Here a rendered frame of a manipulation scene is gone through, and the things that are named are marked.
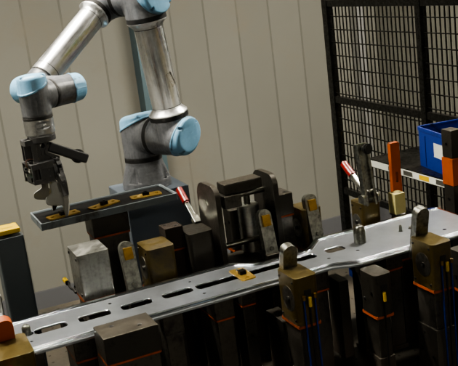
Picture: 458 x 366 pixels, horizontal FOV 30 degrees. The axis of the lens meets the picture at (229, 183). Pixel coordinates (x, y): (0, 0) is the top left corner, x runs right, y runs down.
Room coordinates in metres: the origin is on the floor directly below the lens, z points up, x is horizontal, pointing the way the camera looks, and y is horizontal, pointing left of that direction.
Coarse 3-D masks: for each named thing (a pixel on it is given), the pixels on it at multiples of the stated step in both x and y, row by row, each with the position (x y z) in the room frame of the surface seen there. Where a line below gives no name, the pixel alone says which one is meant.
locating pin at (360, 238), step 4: (360, 224) 2.08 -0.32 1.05; (356, 228) 2.07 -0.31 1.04; (360, 228) 2.07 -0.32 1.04; (364, 228) 2.08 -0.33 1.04; (356, 232) 2.07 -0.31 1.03; (360, 232) 2.07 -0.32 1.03; (364, 232) 2.07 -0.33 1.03; (356, 236) 2.07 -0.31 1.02; (360, 236) 2.06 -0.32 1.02; (364, 236) 2.07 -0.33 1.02; (356, 240) 2.07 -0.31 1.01; (360, 240) 2.06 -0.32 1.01; (364, 240) 2.07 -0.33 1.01
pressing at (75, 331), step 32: (384, 224) 2.20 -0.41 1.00; (448, 224) 2.13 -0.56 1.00; (320, 256) 2.01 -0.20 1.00; (352, 256) 1.98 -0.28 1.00; (384, 256) 1.97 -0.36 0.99; (160, 288) 1.93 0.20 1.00; (192, 288) 1.90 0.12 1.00; (224, 288) 1.87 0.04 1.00; (256, 288) 1.86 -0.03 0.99; (32, 320) 1.82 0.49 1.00; (64, 320) 1.80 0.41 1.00; (96, 320) 1.78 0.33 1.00
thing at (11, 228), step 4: (4, 224) 2.10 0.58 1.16; (8, 224) 2.10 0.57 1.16; (12, 224) 2.09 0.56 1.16; (16, 224) 2.09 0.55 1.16; (0, 228) 2.07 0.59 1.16; (4, 228) 2.06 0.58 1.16; (8, 228) 2.06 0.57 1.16; (12, 228) 2.06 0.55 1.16; (16, 228) 2.05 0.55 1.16; (0, 232) 2.04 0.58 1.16; (4, 232) 2.04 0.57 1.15; (8, 232) 2.05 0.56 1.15; (12, 232) 2.05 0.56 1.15; (4, 236) 2.06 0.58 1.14
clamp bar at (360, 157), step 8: (360, 144) 2.28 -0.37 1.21; (368, 144) 2.25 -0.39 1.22; (360, 152) 2.26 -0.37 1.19; (368, 152) 2.24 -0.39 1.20; (360, 160) 2.26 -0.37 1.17; (368, 160) 2.27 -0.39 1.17; (360, 168) 2.26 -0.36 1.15; (368, 168) 2.27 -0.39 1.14; (360, 176) 2.26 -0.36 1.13; (368, 176) 2.27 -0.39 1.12; (360, 184) 2.26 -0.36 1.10; (368, 184) 2.26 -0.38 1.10; (368, 200) 2.24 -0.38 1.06; (376, 200) 2.25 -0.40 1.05
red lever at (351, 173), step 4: (344, 164) 2.36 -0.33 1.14; (348, 164) 2.35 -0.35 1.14; (344, 168) 2.35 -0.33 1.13; (348, 168) 2.34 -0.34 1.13; (352, 168) 2.34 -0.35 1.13; (348, 172) 2.33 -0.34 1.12; (352, 172) 2.33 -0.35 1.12; (352, 176) 2.32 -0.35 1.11; (356, 176) 2.32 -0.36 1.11; (352, 180) 2.32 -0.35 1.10; (356, 180) 2.31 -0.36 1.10; (356, 184) 2.30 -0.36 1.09; (360, 188) 2.28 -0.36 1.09; (368, 192) 2.27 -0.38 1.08; (368, 196) 2.25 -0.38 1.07; (372, 196) 2.26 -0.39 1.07
